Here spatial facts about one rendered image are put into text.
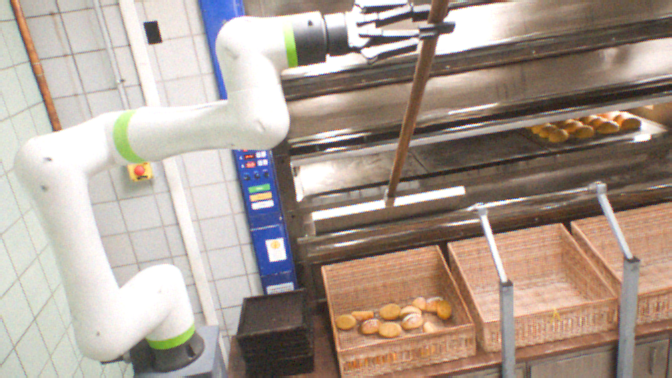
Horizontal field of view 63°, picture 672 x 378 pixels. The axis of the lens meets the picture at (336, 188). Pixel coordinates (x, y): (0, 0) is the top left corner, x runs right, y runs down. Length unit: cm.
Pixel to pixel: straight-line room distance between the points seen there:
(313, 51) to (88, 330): 77
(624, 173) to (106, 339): 233
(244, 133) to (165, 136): 21
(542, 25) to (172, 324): 184
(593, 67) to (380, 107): 94
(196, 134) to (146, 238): 149
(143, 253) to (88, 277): 129
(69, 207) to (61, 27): 126
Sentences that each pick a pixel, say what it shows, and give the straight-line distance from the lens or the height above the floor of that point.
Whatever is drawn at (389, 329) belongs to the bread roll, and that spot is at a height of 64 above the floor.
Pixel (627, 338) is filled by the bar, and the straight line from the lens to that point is 245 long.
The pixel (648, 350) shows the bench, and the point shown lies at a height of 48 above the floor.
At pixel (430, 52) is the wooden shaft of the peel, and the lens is 112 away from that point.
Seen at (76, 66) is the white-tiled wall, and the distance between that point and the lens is 238.
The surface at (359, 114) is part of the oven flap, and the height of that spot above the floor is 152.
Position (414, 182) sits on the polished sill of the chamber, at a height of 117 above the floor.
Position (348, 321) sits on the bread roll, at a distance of 251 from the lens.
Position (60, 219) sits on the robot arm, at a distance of 123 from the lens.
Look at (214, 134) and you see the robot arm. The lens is 104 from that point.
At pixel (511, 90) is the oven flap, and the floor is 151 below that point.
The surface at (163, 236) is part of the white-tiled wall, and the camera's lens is 251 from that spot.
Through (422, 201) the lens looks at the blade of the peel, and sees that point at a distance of 197.
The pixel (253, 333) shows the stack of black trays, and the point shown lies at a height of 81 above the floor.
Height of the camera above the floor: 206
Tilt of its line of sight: 21 degrees down
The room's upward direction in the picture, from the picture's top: 9 degrees counter-clockwise
